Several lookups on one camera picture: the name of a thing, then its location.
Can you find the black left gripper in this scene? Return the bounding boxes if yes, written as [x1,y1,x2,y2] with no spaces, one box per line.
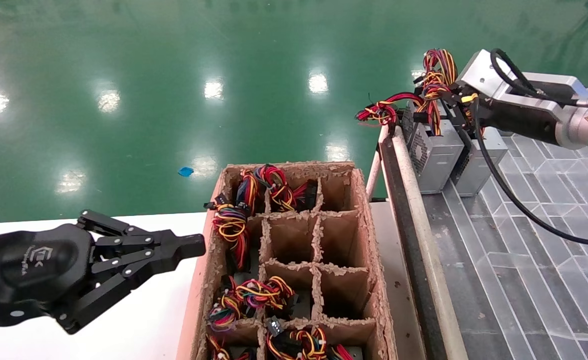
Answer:
[0,223,185,335]

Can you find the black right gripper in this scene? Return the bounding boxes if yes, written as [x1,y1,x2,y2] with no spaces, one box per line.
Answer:
[442,81,569,147]

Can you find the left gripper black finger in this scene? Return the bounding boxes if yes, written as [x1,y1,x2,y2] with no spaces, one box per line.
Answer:
[77,209,206,261]

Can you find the power supply with red-yellow cables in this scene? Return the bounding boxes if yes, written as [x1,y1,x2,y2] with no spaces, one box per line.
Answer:
[454,107,509,198]
[207,334,257,360]

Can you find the power supply with black connector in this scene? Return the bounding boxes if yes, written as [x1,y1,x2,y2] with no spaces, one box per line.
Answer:
[254,164,320,212]

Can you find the long white rack pipe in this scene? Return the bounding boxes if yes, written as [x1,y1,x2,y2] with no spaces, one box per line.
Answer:
[389,125,470,360]

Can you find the power supply with white-dotted connector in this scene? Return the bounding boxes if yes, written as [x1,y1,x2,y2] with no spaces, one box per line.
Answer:
[265,316,367,360]

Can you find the brown cardboard divider box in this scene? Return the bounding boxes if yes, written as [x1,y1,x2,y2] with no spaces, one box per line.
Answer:
[176,160,398,360]

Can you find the clear plastic divider sheet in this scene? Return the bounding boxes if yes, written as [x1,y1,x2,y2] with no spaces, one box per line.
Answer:
[489,135,588,346]

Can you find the power supply with blue-yellow cables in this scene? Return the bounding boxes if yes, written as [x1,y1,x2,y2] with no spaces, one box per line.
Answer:
[204,169,262,275]

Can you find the grey power supply, long red cables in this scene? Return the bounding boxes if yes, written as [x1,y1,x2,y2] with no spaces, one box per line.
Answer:
[356,67,466,195]

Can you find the power supply with multicolour cable knot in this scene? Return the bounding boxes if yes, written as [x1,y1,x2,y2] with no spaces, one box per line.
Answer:
[207,274,300,332]

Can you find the black rack rail strip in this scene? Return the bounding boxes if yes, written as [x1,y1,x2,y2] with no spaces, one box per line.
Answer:
[379,136,448,360]

